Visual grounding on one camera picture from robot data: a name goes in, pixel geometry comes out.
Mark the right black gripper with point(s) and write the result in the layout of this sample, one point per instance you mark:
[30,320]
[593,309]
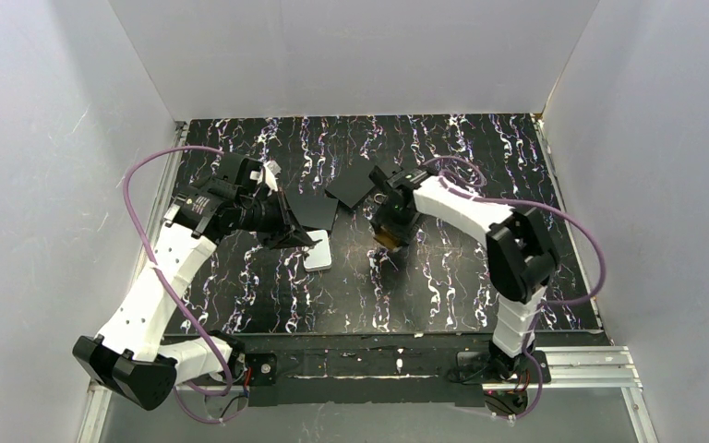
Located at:
[388,225]

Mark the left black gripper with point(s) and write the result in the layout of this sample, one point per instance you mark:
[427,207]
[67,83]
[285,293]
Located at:
[287,216]

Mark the large brass padlock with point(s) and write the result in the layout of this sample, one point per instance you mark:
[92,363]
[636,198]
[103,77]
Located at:
[387,240]

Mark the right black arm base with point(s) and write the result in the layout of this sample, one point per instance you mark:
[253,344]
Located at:
[510,394]

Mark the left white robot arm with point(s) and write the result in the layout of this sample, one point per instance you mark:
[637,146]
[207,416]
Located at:
[152,344]

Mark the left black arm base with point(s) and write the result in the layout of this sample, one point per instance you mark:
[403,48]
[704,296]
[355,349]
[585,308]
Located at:
[211,399]

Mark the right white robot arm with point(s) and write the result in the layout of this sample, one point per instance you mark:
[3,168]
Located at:
[520,254]

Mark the black square plate left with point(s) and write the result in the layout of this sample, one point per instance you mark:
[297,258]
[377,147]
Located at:
[313,212]

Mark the black square plate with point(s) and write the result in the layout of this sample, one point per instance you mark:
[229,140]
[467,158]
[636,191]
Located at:
[313,212]
[352,185]

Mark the black square plate right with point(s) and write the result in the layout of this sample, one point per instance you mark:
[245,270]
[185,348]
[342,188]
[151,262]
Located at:
[352,185]

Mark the white rectangular box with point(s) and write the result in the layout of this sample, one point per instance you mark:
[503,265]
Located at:
[317,257]

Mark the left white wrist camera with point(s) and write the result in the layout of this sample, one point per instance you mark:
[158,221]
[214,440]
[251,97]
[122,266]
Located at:
[268,175]

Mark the aluminium frame rail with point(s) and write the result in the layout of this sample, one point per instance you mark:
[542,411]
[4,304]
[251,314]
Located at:
[595,394]

